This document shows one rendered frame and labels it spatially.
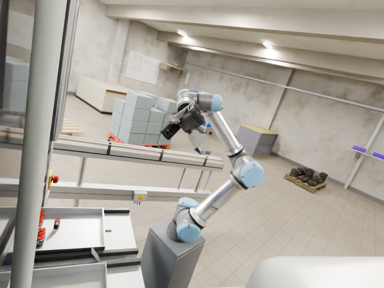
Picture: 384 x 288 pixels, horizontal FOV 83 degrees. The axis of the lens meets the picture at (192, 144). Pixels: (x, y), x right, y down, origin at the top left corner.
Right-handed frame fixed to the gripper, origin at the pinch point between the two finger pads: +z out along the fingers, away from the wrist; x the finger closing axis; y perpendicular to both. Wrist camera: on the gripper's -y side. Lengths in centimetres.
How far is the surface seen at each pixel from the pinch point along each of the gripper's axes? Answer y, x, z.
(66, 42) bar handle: -0.8, -37.9, 9.6
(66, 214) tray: -75, 5, -15
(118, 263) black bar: -52, 23, 10
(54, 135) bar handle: -16.7, -27.0, 14.7
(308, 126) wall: 165, 515, -563
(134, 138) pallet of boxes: -186, 96, -318
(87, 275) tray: -58, 15, 15
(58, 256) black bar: -65, 5, 10
